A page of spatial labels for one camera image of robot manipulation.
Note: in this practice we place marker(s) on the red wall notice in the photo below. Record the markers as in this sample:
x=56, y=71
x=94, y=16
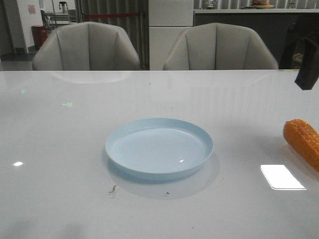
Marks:
x=31, y=9

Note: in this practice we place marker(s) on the orange toy corn cob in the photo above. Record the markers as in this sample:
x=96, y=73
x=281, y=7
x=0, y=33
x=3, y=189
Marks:
x=304, y=139

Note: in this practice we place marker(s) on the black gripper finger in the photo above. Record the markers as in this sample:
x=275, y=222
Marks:
x=309, y=70

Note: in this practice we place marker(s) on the light blue round plate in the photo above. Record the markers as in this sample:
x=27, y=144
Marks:
x=159, y=149

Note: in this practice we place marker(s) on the fruit bowl on counter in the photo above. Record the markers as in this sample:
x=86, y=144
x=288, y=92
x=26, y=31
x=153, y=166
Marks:
x=261, y=4

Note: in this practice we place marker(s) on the metal barrier post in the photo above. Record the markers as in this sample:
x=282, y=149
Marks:
x=143, y=43

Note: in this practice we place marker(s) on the dark grey counter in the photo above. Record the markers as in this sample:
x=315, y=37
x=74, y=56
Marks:
x=281, y=29

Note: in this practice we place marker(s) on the red barrier belt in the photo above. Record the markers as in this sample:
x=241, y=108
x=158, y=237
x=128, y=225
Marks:
x=112, y=15

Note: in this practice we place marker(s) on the red trash bin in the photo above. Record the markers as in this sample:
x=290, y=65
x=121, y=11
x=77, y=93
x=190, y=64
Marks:
x=39, y=34

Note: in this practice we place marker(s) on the right beige upholstered chair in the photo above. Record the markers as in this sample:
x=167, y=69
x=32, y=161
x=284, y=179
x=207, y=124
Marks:
x=219, y=46

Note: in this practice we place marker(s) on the olive cushion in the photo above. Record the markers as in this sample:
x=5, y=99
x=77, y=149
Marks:
x=297, y=60

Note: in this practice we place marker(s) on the white cabinet with drawers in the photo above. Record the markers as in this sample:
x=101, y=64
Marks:
x=167, y=18

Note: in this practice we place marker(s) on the beige upholstered chair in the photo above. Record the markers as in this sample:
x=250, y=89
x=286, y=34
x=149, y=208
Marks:
x=219, y=46
x=87, y=46

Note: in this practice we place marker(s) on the left beige upholstered chair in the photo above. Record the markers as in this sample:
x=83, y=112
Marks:
x=87, y=46

